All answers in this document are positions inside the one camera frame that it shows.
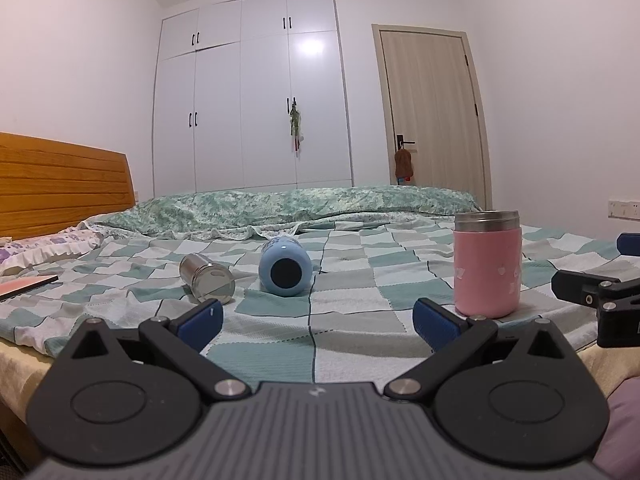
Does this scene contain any white wall socket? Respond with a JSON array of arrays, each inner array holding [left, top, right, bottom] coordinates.
[[607, 199, 640, 221]]

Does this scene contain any beige wooden door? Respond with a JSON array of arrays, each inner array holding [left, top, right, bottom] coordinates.
[[371, 23, 493, 211]]

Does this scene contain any red flat book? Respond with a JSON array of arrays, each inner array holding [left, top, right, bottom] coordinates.
[[0, 274, 60, 303]]

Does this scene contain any green floral quilt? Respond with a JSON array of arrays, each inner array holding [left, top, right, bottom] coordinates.
[[93, 184, 482, 242]]

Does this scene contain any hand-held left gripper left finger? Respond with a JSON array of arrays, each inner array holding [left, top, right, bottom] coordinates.
[[56, 299, 252, 404]]

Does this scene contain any white wardrobe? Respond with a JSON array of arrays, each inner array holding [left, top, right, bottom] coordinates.
[[152, 0, 354, 197]]

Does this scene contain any green hanging ornament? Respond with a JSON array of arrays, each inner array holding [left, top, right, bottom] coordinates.
[[288, 105, 305, 152]]

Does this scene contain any purple cloth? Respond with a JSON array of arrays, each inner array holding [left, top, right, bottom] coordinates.
[[606, 389, 640, 480]]

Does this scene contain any wooden headboard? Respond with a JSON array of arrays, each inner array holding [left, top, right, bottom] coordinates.
[[0, 132, 137, 242]]

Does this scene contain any pink cup with steel rim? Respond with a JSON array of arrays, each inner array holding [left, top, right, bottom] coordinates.
[[453, 211, 523, 319]]

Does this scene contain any purple floral pillow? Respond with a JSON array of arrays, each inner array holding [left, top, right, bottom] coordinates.
[[0, 224, 104, 277]]

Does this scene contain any brown hanging bag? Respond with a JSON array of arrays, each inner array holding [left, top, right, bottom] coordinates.
[[393, 149, 414, 180]]

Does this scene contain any green checkered blanket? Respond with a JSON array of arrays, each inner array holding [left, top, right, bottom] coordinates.
[[0, 210, 640, 386]]

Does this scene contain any stainless steel cup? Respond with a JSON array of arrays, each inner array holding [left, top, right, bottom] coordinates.
[[179, 253, 236, 305]]

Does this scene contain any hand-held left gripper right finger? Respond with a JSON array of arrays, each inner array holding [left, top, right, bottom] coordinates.
[[383, 297, 582, 402]]

